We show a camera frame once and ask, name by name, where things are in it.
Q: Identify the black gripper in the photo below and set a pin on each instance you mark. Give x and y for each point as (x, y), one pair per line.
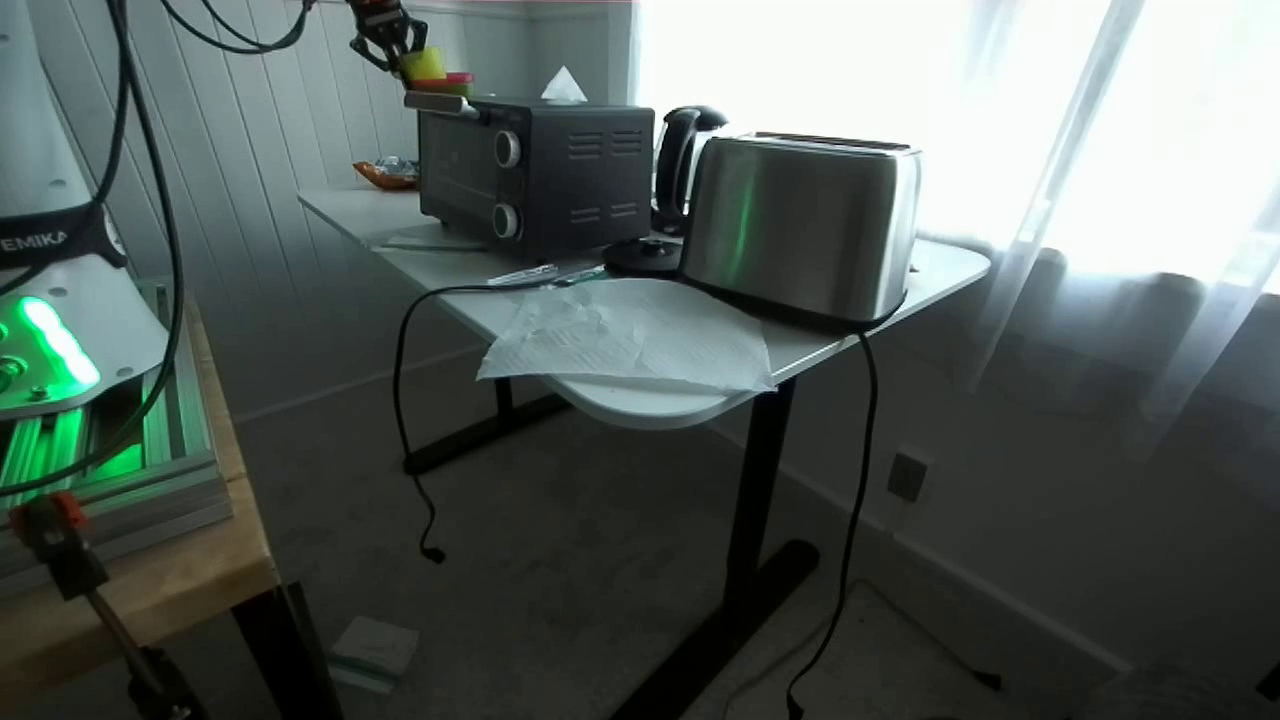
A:
(380, 18)

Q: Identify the yellow plastic cup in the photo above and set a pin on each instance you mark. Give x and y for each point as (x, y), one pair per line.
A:
(427, 66)

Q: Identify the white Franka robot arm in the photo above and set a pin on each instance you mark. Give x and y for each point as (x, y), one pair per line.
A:
(42, 135)

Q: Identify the black toaster oven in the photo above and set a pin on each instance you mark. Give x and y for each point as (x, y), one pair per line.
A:
(561, 172)

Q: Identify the white tissue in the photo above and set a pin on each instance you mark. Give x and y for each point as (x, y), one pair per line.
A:
(561, 91)

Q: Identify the black electric kettle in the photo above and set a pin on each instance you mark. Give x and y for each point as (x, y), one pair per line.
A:
(679, 160)

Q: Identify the white crumpled paper sheet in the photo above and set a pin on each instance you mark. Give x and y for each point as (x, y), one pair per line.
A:
(627, 341)

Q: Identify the black table leg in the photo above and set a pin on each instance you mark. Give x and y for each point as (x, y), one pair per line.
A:
(485, 429)
(754, 534)

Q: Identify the stainless steel toaster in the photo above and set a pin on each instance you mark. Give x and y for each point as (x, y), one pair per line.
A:
(801, 224)

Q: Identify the green-lit machine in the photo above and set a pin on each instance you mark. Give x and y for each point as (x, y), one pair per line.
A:
(193, 453)

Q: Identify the wooden workbench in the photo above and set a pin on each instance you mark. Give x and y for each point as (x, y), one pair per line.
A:
(175, 587)

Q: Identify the red and black clamp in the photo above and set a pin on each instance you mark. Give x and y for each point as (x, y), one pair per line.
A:
(55, 524)

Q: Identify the white block on floor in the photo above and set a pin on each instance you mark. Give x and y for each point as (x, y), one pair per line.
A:
(372, 649)

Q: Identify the black workbench leg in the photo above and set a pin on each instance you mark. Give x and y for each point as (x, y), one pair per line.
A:
(285, 654)

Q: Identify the white sheer curtain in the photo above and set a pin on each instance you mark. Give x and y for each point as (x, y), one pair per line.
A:
(1175, 202)

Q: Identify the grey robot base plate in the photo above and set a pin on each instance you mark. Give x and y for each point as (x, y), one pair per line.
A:
(95, 321)

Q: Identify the wall power outlet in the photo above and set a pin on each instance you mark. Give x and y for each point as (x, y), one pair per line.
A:
(910, 478)

